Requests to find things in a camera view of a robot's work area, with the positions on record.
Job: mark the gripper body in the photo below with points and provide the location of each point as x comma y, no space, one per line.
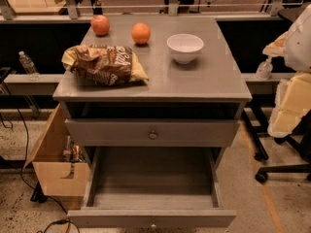
300,48

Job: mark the brown chip bag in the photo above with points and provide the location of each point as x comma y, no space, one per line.
108,65

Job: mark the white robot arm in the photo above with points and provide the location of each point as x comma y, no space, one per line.
300,31

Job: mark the grey drawer cabinet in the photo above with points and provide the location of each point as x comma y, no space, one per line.
210,87

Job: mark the open middle drawer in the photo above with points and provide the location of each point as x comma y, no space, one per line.
152,188

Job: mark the closed top drawer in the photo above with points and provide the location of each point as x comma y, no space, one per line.
152,132

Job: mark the clear sanitizer bottle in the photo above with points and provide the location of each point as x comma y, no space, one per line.
265,68

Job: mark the black office chair base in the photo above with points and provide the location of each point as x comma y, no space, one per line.
284,158

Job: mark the white bowl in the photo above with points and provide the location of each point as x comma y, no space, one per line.
184,48

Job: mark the orange fruit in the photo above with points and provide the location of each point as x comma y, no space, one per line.
140,33

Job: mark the red apple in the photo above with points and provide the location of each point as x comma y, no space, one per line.
100,25

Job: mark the snack packets in box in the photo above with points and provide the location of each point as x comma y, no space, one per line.
72,152

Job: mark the cardboard box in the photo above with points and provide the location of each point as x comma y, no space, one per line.
56,176

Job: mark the clear water bottle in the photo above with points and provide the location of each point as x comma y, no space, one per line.
29,66

